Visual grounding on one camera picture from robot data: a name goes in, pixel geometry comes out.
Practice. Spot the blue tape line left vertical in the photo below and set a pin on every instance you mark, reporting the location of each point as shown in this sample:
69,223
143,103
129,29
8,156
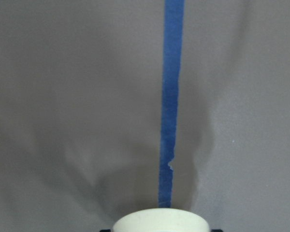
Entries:
172,49

